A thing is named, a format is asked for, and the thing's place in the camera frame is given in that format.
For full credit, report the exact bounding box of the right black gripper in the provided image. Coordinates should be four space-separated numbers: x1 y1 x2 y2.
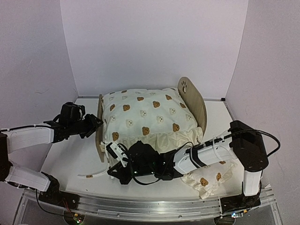
108 161 155 186

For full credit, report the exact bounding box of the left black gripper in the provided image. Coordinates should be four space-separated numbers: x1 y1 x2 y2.
68 113 104 139

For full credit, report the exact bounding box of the large bear print cushion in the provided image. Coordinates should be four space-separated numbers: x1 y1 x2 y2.
78 87 204 179

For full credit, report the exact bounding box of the wooden pet bed frame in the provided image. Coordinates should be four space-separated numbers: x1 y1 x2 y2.
95 76 208 164

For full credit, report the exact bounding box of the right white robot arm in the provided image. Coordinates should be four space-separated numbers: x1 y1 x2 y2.
106 120 269 214

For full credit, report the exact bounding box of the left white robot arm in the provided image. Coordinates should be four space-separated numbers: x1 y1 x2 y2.
0 102 103 209

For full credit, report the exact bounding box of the small bear print pillow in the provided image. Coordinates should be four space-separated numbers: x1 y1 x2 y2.
181 160 238 199

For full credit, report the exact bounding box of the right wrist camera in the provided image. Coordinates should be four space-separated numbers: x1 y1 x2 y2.
106 142 128 167

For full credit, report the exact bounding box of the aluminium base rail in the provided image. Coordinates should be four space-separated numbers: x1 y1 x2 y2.
23 187 277 222

